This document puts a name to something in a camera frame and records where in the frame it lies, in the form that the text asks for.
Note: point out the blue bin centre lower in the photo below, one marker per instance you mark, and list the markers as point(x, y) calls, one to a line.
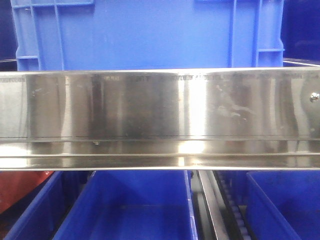
point(132, 205)

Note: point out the blue bin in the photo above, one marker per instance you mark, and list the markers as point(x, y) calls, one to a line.
point(132, 205)
point(284, 205)
point(42, 216)

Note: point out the large blue crate on shelf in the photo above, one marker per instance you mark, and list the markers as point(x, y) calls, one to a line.
point(147, 34)

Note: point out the blue bin right lower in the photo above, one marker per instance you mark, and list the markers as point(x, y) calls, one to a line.
point(284, 205)

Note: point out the blue bin left lower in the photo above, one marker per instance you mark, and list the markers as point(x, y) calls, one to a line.
point(42, 216)

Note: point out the shelf bolt chrome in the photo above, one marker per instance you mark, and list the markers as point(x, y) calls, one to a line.
point(314, 96)

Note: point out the red bin lower left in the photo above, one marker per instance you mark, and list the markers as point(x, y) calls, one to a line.
point(14, 185)

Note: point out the stainless steel shelf rail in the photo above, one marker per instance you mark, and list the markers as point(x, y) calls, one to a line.
point(176, 119)

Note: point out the steel roller track rail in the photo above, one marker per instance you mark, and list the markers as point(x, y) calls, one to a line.
point(214, 211)

